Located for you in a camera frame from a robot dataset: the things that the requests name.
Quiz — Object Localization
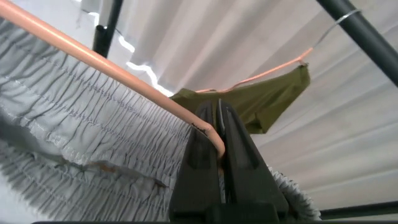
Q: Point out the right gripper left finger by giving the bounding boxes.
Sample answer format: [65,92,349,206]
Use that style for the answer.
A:
[169,101,223,222]

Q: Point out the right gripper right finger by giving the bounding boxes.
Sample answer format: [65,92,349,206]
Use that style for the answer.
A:
[214,99,289,222]

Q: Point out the green long-sleeved shirt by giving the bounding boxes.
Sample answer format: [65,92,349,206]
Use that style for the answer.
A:
[169,63,312,135]

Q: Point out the pink clothes hanger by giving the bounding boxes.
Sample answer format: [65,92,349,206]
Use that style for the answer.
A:
[0,0,226,159]
[195,9,362,94]

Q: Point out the black clothes rack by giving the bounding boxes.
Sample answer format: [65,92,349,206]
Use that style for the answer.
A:
[92,0,398,220]

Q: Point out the white curtain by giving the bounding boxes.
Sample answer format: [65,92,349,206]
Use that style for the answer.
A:
[99,0,398,212]

